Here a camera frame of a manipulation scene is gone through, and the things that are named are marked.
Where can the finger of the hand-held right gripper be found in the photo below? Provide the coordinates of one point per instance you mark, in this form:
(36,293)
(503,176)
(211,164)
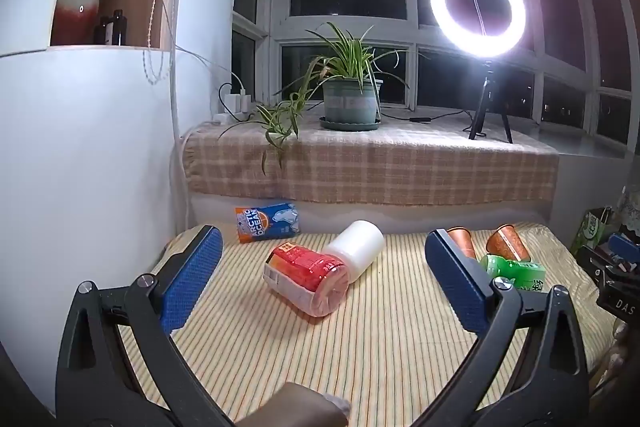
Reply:
(624,247)

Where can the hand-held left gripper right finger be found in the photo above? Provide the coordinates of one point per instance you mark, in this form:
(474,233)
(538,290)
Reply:
(460,279)

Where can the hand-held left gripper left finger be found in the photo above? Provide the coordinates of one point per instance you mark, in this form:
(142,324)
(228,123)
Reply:
(192,279)

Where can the red jar with white lid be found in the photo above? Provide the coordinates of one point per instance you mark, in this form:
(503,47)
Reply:
(305,279)

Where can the copper cup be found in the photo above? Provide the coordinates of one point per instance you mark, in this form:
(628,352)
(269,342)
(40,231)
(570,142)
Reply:
(462,242)
(507,244)

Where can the white cup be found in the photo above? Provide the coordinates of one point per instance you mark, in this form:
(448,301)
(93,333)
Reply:
(357,247)

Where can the green paper bag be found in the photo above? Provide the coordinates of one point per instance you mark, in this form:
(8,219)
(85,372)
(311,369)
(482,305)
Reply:
(595,227)

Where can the green plastic bottle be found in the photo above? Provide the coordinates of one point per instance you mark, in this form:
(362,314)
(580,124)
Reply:
(515,274)

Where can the blue orange drink can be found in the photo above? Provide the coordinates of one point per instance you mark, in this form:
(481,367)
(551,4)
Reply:
(267,222)

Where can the striped table mat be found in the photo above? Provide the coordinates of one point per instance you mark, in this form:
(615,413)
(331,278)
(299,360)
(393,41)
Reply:
(380,347)

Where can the plaid cloth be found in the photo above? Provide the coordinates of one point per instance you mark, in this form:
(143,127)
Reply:
(400,167)

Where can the brown cloth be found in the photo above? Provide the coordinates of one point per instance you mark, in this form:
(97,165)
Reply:
(295,407)

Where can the black tripod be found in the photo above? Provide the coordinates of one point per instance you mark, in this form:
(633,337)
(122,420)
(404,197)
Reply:
(485,99)

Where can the small spider plantlet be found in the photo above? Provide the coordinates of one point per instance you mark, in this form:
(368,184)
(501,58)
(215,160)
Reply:
(280,119)

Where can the white charger plug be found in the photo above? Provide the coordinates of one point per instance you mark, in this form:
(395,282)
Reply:
(232,101)
(244,99)

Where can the green plant pot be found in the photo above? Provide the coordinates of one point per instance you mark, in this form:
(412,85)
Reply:
(350,102)

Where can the large spider plant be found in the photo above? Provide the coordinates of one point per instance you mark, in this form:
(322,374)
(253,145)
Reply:
(345,57)

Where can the dark glass bottle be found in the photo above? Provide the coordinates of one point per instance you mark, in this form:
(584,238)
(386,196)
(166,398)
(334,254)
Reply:
(119,27)
(103,31)

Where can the white window frame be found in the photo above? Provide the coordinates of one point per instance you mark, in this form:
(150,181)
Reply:
(415,37)

